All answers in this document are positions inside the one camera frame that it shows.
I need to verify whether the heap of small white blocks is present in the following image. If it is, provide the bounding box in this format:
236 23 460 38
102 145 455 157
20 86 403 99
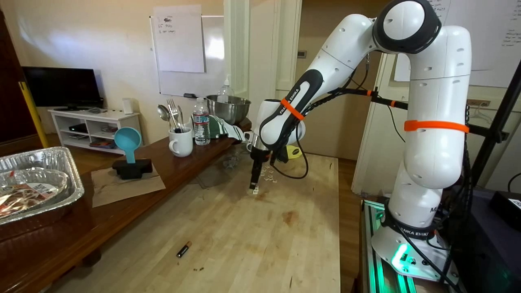
260 164 280 183

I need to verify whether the green and white cloth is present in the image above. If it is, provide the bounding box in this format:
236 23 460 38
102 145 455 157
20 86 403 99
209 115 246 143

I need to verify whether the metal mixing bowl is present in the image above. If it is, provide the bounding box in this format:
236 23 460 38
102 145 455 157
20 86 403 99
206 94 252 126

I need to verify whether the clear water bottle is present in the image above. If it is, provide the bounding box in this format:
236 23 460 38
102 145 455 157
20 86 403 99
193 97 211 146

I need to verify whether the white mug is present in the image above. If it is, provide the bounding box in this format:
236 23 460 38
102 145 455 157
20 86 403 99
169 127 194 158

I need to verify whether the bundle of metal cutlery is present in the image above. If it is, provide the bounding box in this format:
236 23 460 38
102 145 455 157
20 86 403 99
157 98 184 133

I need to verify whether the whiteboard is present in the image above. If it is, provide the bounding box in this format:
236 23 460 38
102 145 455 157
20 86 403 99
149 15 225 98

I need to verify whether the black block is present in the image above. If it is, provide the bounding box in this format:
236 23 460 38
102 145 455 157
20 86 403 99
112 159 153 180

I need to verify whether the teal measuring scoop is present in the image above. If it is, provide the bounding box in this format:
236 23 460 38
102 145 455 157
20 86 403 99
114 127 142 164

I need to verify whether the large white paper sheet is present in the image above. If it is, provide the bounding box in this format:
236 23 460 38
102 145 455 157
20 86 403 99
153 4 206 74

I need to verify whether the brown paper sheet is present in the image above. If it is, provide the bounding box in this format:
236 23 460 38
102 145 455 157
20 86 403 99
91 164 166 208

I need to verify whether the white shelf unit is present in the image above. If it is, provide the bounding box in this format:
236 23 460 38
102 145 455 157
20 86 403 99
48 107 143 155

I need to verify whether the dark wooden bench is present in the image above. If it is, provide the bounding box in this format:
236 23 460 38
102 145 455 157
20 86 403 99
0 117 253 293

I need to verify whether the large foil tray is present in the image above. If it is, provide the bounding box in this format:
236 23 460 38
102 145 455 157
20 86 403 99
0 147 85 225

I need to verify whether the black television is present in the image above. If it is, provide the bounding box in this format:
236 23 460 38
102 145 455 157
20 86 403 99
22 66 105 111

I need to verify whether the yellow pole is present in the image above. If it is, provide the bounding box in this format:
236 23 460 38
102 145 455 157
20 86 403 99
18 81 50 149

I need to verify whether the foil container with printed lid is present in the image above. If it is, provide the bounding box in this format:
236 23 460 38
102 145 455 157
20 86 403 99
0 167 69 219

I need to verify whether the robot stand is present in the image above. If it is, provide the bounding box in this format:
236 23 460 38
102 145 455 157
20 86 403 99
360 188 521 293

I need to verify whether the black stand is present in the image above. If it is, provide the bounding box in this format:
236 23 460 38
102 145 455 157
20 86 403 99
468 60 521 187

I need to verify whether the black box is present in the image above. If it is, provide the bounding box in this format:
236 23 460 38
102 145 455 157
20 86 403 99
490 190 521 221

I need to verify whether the written paper sheet on wall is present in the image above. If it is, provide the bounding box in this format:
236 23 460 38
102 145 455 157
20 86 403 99
394 0 521 89

